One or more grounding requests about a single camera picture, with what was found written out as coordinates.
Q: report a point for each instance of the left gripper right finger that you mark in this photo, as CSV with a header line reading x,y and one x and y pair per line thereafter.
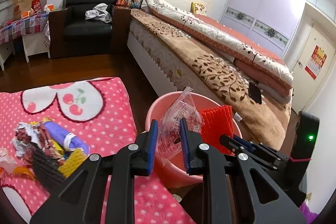
x,y
196,153

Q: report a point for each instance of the orange peel slice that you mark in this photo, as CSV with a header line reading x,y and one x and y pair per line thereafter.
x,y
23,171

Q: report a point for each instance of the purple sleeve forearm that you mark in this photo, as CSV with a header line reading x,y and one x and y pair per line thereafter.
x,y
309,216

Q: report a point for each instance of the yellow small pillow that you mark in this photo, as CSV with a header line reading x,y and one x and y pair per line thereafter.
x,y
198,8

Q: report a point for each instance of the brown foil wrapper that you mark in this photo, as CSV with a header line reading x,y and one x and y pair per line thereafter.
x,y
34,136

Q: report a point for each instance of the brown paper bag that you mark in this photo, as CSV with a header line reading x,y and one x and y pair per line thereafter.
x,y
21,8

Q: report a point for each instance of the black foam fruit net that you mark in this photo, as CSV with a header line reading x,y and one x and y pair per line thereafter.
x,y
46,170

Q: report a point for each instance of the clear plastic wrapper bag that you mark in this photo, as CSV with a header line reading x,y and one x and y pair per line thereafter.
x,y
169,143

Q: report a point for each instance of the white cloth on armchair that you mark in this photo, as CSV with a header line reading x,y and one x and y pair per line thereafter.
x,y
99,12

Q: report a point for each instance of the black phone on bed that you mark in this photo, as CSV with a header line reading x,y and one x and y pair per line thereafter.
x,y
254,93

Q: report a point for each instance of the fingers of the right gripper seen afar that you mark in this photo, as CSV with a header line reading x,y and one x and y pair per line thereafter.
x,y
237,144

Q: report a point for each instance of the purple wardrobe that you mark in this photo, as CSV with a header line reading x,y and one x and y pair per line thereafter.
x,y
271,23

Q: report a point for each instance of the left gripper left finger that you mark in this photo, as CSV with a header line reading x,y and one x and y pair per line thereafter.
x,y
138,158

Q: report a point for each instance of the red snack bag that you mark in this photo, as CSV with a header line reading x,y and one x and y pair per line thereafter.
x,y
36,5

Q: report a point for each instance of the pink polka dot blanket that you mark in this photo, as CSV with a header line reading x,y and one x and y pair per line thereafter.
x,y
98,112

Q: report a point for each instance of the table with checked cloth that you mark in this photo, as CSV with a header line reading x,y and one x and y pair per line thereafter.
x,y
31,30

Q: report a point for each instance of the bed with brown blanket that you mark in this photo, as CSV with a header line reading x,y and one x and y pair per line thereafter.
x,y
173,60

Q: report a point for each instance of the white door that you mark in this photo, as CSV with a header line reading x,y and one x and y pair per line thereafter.
x,y
304,86

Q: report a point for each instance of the folded floral quilt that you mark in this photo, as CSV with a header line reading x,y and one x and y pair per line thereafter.
x,y
264,66

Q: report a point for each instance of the red foam fruit net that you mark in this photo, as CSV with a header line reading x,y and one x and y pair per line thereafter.
x,y
217,121

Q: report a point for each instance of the black leather armchair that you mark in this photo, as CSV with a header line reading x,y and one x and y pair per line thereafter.
x,y
71,34

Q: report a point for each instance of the red wall calendar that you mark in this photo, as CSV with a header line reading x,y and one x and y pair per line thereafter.
x,y
316,62

